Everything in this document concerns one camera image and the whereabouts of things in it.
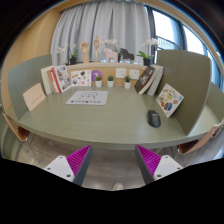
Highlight cream books stack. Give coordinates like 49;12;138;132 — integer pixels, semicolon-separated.
40;65;56;96

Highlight white printed mouse pad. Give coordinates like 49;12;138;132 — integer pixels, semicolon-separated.
65;90;109;106

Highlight pink wooden horse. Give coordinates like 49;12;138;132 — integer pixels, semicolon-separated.
103;47;119;64

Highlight black cover book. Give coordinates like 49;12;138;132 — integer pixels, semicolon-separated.
133;65;157;95

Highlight light wooden back shelf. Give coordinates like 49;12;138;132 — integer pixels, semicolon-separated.
64;61;149;88

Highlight beige paper booklet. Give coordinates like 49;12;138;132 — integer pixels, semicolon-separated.
22;82;47;112

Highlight green partition panel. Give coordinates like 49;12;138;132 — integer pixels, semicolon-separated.
155;49;213;136
7;54;53;121

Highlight colourful sticker card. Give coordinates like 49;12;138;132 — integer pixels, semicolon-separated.
155;83;185;119

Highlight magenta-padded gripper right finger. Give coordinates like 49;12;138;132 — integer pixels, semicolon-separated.
134;144;184;185

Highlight grey curtain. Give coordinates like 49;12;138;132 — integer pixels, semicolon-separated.
49;0;153;66

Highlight white sticker sheet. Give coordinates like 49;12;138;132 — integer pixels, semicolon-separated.
70;69;92;88

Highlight wooden chair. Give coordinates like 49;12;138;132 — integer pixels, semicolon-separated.
2;112;41;164
176;123;224;164

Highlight purple round number sign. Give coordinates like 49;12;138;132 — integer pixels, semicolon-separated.
91;69;104;83

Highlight wooden artist mannequin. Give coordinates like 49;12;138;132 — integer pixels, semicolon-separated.
93;34;103;63

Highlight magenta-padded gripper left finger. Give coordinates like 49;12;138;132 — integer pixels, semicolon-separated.
43;144;94;187

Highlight small potted succulent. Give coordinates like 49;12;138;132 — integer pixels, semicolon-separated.
106;75;115;88
94;75;103;88
123;74;133;90

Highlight black wooden horse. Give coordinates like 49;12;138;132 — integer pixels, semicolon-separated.
119;48;135;63

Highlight white wall socket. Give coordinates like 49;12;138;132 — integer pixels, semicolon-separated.
115;67;127;79
128;68;141;80

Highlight wooden hand model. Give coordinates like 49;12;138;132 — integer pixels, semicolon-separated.
79;41;91;64

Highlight white books stack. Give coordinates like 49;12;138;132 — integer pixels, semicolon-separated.
146;64;165;97

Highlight dark framed window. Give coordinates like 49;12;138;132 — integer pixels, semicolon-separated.
146;6;224;91

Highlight white orchid in black pot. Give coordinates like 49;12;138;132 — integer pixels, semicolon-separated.
55;42;80;66
104;38;120;54
136;37;160;67

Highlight black computer mouse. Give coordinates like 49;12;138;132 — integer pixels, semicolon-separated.
147;109;162;128

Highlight red and white magazine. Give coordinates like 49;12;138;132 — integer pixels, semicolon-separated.
49;64;73;94

